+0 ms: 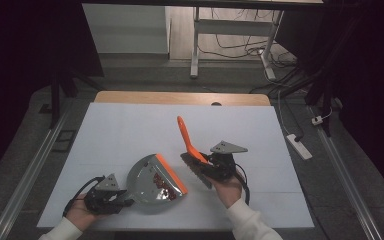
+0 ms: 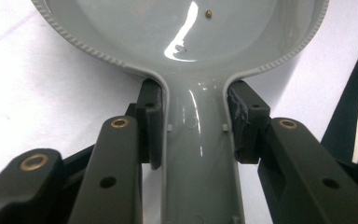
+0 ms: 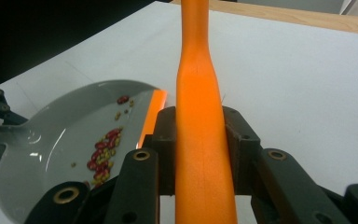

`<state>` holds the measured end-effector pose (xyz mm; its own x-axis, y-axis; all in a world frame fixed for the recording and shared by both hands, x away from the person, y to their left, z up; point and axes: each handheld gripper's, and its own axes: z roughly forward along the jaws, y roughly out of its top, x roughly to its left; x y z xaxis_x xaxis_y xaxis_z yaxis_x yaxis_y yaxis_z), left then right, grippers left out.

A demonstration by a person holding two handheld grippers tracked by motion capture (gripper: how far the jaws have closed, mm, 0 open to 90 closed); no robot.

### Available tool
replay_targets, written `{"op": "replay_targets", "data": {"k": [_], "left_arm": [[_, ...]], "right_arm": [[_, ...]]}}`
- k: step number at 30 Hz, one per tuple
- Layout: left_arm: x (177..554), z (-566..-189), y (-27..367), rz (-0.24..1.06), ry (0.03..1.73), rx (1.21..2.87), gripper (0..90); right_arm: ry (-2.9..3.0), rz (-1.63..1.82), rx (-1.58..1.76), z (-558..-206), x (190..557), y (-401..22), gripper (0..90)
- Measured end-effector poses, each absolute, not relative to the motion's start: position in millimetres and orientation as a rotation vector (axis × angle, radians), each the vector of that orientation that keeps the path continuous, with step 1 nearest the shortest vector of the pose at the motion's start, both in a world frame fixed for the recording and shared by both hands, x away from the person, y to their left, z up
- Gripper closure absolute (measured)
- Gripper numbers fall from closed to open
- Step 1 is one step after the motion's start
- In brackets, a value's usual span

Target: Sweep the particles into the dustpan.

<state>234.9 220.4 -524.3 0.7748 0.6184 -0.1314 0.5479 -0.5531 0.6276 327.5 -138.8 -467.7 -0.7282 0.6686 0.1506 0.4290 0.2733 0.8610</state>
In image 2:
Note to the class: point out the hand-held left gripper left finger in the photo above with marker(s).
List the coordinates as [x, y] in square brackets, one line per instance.
[115, 174]

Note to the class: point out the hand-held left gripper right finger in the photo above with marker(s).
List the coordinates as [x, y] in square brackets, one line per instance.
[292, 168]

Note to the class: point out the grey dustpan with orange edge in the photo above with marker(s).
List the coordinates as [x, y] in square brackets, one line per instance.
[199, 174]

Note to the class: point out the single small bean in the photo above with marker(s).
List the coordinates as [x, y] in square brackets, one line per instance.
[209, 13]

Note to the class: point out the pale blue table mat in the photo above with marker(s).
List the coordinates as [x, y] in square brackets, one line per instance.
[28, 81]

